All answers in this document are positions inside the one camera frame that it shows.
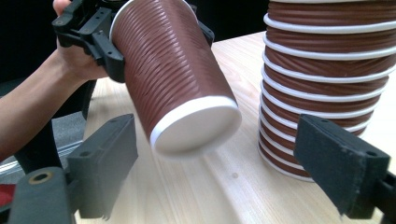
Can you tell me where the metal floor rail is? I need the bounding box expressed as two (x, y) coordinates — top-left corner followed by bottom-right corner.
(0, 139), (86, 175)

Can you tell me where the stack of brown paper cups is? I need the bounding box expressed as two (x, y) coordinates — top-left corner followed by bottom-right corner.
(257, 0), (396, 184)

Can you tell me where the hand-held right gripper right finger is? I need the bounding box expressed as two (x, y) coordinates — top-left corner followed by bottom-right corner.
(293, 113), (392, 219)

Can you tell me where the brown ribbed paper cup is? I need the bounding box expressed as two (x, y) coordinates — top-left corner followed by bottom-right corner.
(108, 0), (244, 159)

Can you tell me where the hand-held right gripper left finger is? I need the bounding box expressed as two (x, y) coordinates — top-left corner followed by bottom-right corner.
(65, 112), (140, 220)

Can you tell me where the black metal stand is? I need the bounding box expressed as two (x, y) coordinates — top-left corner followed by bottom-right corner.
(13, 78), (98, 175)

